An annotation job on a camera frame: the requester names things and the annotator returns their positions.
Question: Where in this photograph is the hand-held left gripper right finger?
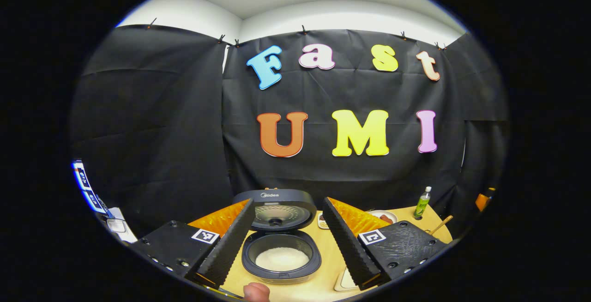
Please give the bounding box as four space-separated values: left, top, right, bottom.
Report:
322 197 449 291

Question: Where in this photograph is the green drink bottle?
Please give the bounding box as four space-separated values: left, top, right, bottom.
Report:
413 186 432 220

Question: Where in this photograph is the black backdrop cloth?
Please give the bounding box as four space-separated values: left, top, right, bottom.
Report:
69 24 511 238

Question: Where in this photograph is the computer monitor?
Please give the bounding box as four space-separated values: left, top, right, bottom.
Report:
72 160 109 215

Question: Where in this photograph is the clear rice tray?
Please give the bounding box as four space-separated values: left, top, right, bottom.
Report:
333 267 360 292

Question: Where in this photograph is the wooden spoon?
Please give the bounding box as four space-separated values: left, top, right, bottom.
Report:
427 215 454 236

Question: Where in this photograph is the white device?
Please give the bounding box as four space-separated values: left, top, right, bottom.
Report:
106 207 138 242

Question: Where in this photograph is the white round plate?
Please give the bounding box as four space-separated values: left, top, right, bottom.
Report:
367 210 398 224

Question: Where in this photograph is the white rice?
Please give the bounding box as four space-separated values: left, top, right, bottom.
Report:
255 248 310 272

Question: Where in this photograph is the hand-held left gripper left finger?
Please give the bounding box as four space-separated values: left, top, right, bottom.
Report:
132 199 256 289

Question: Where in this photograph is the dark grey rice cooker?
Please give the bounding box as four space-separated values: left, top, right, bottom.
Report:
232 189 322 285

